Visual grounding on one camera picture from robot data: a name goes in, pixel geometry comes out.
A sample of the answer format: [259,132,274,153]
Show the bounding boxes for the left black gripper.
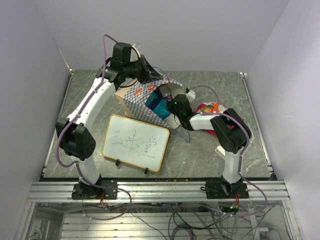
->
[125,55,165,86]

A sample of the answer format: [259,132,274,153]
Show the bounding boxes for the teal snack packet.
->
[145,90,171,120]

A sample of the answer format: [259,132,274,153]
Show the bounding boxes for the blue checkered paper bag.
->
[115,67,186,130]

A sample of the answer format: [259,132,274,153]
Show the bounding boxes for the pink snack packet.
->
[191,102,228,137]

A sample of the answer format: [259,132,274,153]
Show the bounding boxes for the orange snack packet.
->
[199,102,227,113]

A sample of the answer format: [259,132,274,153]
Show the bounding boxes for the purple snack packet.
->
[161,92,173,102]

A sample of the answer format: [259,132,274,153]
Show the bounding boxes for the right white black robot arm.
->
[166,94,252,198]

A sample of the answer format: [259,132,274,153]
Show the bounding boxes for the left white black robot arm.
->
[55,42,163,199]

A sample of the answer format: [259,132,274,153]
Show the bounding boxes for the white whiteboard eraser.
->
[215,145,226,160]

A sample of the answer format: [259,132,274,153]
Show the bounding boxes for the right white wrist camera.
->
[185,88,196,103]

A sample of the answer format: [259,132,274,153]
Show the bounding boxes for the small whiteboard with yellow frame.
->
[101,114,170,173]

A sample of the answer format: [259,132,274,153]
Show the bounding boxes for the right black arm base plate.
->
[200,178,249,199]

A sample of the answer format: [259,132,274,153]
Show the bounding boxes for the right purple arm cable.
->
[187,85,270,219]

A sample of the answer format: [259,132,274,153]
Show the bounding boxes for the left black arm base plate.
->
[71,180,118,200]

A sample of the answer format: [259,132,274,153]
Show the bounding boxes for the aluminium extrusion rail frame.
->
[27,180,290,204]

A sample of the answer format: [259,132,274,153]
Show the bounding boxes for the tangled floor cables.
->
[82,201,281,240]

